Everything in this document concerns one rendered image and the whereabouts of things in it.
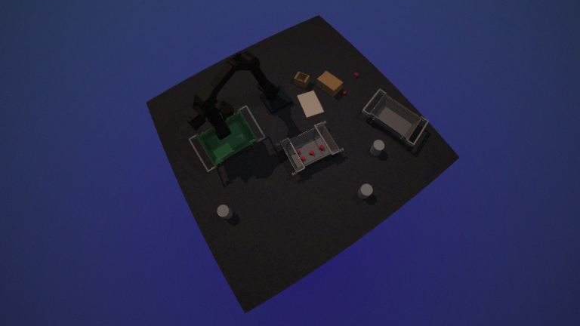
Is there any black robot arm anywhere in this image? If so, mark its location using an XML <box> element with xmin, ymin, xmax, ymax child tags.
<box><xmin>187</xmin><ymin>51</ymin><xmax>279</xmax><ymax>131</ymax></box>

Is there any brown rectangular box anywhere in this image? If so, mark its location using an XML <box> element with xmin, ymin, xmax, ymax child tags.
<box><xmin>316</xmin><ymin>71</ymin><xmax>343</xmax><ymax>97</ymax></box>

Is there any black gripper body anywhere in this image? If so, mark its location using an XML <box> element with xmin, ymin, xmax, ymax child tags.
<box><xmin>207</xmin><ymin>112</ymin><xmax>231</xmax><ymax>140</ymax></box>

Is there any grey cylinder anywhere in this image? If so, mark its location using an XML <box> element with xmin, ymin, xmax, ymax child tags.
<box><xmin>370</xmin><ymin>140</ymin><xmax>384</xmax><ymax>156</ymax></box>
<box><xmin>357</xmin><ymin>183</ymin><xmax>373</xmax><ymax>199</ymax></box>
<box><xmin>217</xmin><ymin>205</ymin><xmax>233</xmax><ymax>219</ymax></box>

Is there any small brown open box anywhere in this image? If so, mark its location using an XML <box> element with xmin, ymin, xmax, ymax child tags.
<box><xmin>294</xmin><ymin>72</ymin><xmax>310</xmax><ymax>88</ymax></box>

